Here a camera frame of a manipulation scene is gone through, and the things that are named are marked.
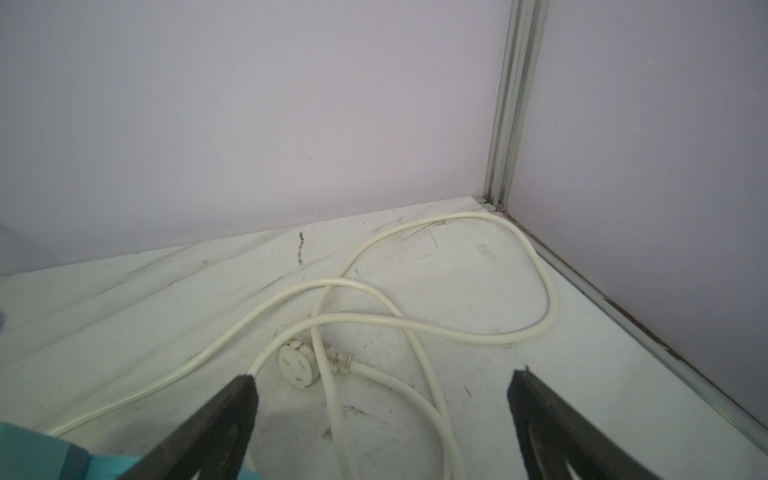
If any aluminium frame post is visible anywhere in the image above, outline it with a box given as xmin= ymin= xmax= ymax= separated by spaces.
xmin=483 ymin=0 xmax=549 ymax=210

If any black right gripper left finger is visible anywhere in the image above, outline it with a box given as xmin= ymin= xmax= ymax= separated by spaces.
xmin=121 ymin=375 xmax=259 ymax=480

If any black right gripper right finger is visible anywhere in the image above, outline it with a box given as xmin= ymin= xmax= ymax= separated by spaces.
xmin=507 ymin=369 xmax=657 ymax=479

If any teal rectangular power strip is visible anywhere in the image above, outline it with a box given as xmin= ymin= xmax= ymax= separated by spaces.
xmin=1 ymin=422 xmax=261 ymax=479

